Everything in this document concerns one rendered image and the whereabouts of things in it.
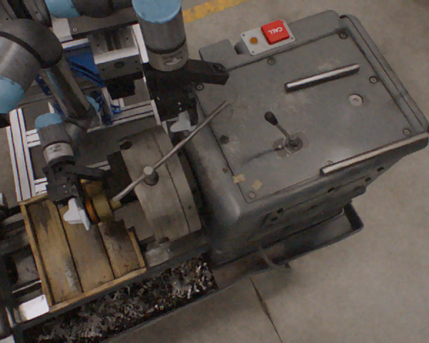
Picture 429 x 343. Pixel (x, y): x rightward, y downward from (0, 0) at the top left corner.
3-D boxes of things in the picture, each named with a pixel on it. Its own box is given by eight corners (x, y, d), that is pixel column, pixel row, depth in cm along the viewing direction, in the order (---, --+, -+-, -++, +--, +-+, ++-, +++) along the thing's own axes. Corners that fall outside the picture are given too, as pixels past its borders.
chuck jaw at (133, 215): (151, 194, 108) (166, 234, 103) (154, 201, 112) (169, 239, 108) (111, 210, 106) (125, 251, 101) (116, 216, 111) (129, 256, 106)
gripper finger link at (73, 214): (71, 236, 106) (61, 205, 109) (92, 228, 107) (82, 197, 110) (66, 234, 103) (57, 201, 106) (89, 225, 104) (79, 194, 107)
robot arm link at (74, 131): (90, 139, 133) (81, 124, 123) (74, 169, 129) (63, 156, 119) (68, 132, 134) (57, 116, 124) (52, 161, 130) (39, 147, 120)
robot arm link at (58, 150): (74, 150, 119) (65, 138, 111) (79, 163, 118) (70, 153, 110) (48, 159, 118) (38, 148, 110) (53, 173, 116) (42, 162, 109)
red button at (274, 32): (279, 23, 112) (280, 18, 110) (289, 40, 110) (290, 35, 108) (259, 30, 111) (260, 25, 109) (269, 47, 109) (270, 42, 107)
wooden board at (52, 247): (112, 171, 136) (110, 167, 132) (149, 271, 124) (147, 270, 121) (23, 205, 131) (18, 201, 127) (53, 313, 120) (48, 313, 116)
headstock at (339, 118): (312, 76, 151) (349, -3, 114) (380, 187, 136) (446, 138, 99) (164, 131, 142) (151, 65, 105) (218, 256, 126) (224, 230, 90)
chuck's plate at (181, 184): (161, 141, 130) (157, 107, 100) (198, 231, 126) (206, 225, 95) (151, 144, 130) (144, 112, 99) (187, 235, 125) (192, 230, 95)
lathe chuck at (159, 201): (151, 144, 130) (144, 112, 99) (187, 235, 125) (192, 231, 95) (125, 154, 129) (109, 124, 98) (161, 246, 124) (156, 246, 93)
